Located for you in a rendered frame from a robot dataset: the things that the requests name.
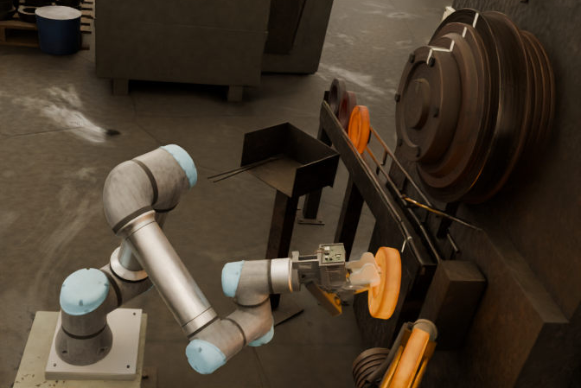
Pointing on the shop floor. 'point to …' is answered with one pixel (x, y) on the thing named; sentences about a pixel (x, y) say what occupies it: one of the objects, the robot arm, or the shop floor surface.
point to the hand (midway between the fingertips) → (386, 276)
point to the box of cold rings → (177, 22)
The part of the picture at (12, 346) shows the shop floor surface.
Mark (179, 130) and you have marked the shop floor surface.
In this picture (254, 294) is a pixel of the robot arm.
